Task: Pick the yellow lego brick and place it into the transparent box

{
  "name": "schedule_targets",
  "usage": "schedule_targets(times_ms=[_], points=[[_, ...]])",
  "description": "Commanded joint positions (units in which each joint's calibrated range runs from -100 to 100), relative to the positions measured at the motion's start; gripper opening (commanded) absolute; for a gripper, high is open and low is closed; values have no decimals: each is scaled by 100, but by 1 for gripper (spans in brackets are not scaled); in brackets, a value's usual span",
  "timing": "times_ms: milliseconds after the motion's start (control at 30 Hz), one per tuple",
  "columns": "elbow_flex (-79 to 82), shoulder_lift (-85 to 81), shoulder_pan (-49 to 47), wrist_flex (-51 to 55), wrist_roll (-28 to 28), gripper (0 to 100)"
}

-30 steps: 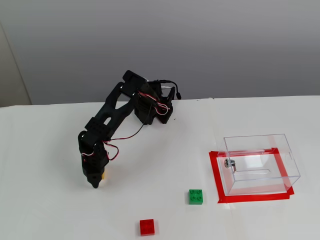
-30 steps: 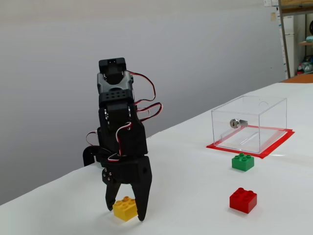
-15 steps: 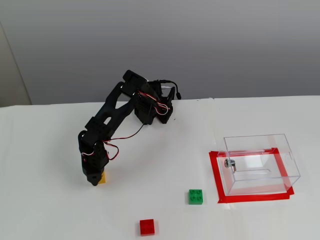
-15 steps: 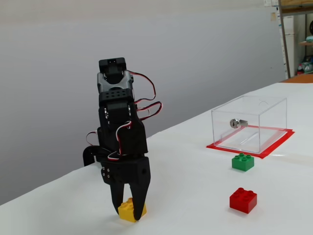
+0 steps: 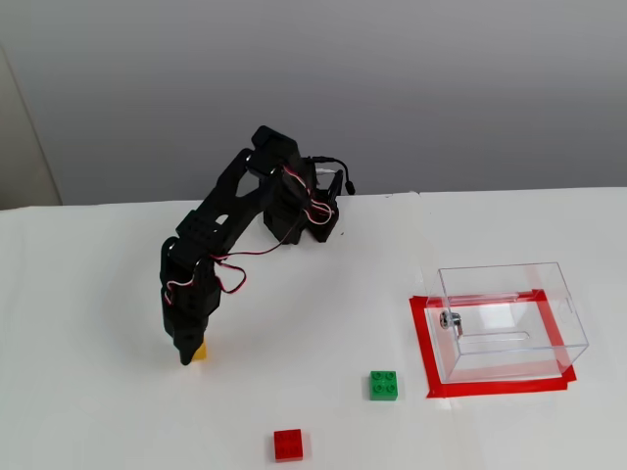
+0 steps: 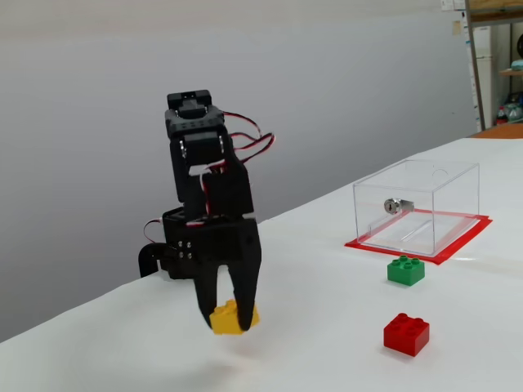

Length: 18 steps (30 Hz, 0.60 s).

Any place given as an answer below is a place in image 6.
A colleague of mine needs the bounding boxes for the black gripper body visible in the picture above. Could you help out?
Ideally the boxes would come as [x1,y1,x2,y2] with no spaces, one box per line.
[194,216,262,266]

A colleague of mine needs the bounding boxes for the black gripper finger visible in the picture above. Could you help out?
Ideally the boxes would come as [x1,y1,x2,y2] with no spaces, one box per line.
[175,238,220,329]
[227,261,262,331]

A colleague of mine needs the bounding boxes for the yellow lego brick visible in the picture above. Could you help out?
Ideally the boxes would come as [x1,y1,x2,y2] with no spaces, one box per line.
[208,299,262,336]

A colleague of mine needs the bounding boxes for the green lego brick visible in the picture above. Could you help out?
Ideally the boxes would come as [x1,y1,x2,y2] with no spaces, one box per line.
[387,254,426,287]

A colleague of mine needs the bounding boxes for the red lego brick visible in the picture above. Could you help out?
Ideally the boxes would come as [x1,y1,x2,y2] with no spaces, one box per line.
[382,312,431,357]

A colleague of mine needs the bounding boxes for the silver box lock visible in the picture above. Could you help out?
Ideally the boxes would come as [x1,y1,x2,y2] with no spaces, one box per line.
[383,198,414,216]

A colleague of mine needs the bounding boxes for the transparent acrylic box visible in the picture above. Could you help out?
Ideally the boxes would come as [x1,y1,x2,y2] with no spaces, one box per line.
[353,158,481,257]

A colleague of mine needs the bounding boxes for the black table clamp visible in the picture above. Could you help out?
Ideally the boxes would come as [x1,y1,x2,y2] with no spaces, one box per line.
[138,243,165,278]

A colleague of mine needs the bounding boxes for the orange wooden table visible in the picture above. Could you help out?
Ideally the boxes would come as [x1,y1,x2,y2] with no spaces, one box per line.
[469,122,523,140]

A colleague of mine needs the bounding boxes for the white refrigerator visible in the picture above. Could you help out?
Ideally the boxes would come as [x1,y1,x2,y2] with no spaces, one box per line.
[473,24,494,123]

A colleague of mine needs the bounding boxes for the metal shelf rack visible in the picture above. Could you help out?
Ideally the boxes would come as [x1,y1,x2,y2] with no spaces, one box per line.
[464,0,523,131]

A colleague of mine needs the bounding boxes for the red white servo cable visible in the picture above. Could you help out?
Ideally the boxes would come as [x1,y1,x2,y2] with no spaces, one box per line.
[222,112,277,165]
[142,219,164,246]

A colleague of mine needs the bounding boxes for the red tape frame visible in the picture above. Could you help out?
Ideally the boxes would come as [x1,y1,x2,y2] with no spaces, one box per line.
[344,207,494,266]

